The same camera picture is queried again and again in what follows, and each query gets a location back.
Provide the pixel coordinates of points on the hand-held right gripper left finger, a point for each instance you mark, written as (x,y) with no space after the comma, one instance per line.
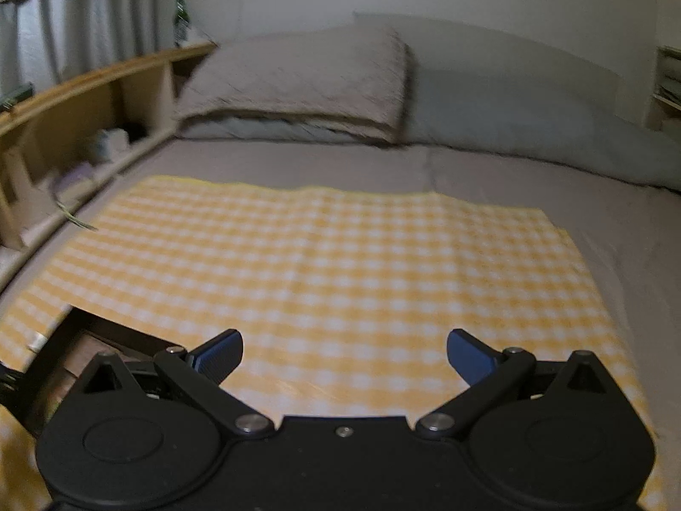
(219,355)

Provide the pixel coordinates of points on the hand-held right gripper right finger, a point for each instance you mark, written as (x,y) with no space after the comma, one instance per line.
(470,356)

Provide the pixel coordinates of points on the black cardboard box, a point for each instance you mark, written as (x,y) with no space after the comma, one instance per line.
(125,331)

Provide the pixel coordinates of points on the yellow checked cloth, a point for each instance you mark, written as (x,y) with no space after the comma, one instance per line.
(346,255)

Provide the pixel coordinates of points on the purple card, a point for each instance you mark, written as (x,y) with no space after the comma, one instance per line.
(74,180)

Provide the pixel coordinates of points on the black fluffy item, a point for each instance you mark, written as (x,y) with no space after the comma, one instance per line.
(135,133)

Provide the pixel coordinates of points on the small white box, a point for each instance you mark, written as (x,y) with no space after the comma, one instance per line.
(109,145)

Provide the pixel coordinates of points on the grey folded duvet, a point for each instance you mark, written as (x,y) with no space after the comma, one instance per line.
(511,117)

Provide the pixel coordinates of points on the beige textured pillow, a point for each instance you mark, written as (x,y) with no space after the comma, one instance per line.
(298,82)

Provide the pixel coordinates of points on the dark glasses case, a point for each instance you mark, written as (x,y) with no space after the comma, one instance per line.
(16,97)

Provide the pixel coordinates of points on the long wooden bedside shelf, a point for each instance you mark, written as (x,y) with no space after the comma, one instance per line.
(90,77)

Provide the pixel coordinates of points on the tall wooden shelf unit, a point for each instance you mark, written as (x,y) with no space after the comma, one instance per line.
(665,90)

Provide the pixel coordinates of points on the green glass bottle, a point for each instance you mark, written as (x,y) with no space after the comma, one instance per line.
(181,21)

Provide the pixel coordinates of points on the grey curtain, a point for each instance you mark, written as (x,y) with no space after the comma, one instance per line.
(90,26)

